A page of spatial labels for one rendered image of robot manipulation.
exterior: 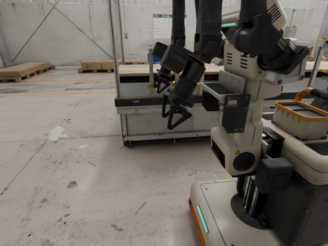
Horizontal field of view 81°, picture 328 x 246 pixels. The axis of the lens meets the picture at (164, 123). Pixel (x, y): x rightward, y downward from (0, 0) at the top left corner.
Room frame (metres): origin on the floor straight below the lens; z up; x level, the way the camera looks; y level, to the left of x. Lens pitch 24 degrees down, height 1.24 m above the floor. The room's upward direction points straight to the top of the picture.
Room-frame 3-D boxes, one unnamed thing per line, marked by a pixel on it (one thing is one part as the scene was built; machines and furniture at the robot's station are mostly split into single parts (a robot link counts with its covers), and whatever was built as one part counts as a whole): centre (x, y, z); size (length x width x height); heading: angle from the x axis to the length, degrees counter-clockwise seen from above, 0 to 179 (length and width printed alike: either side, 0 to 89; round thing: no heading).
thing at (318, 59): (2.09, -1.60, 0.93); 0.05 x 0.05 x 0.45; 8
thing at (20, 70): (7.01, 4.93, 0.23); 2.41 x 0.77 x 0.17; 9
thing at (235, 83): (0.82, -0.27, 0.99); 0.28 x 0.16 x 0.22; 8
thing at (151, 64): (1.85, 0.12, 0.92); 0.04 x 0.04 x 0.48; 8
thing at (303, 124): (0.87, -0.67, 0.87); 0.23 x 0.15 x 0.11; 8
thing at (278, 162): (0.78, -0.40, 0.68); 0.28 x 0.27 x 0.25; 8
